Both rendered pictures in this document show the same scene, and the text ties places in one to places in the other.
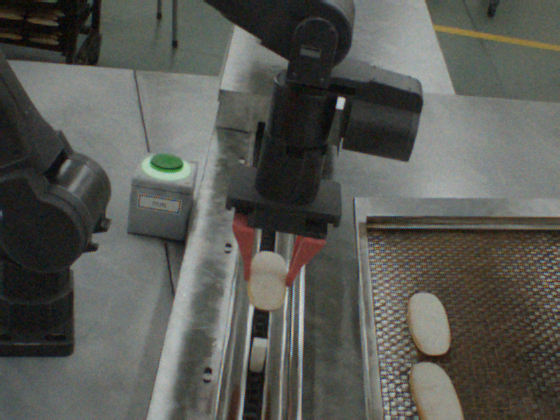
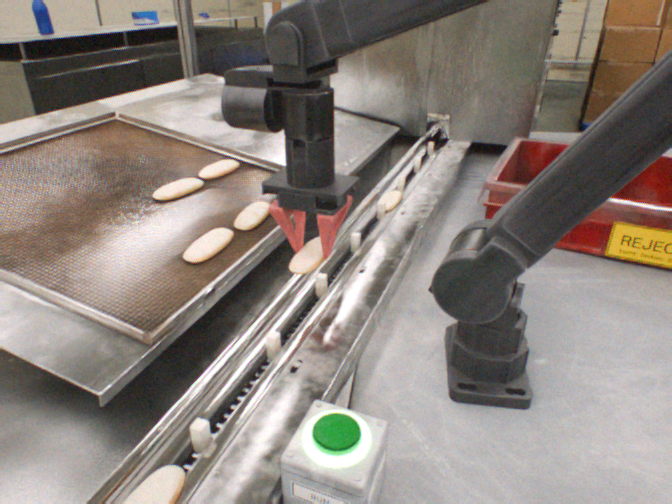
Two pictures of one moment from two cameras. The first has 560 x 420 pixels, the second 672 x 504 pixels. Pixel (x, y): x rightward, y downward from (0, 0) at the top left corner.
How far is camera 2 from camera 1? 130 cm
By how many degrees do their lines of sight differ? 118
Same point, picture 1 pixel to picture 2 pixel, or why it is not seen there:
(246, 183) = (339, 183)
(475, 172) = not seen: outside the picture
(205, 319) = (350, 301)
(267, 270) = (312, 251)
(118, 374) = (412, 319)
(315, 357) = not seen: hidden behind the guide
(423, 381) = (254, 216)
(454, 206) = (23, 334)
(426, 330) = (221, 234)
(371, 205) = (100, 371)
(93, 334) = (429, 349)
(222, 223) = (283, 402)
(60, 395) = not seen: hidden behind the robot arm
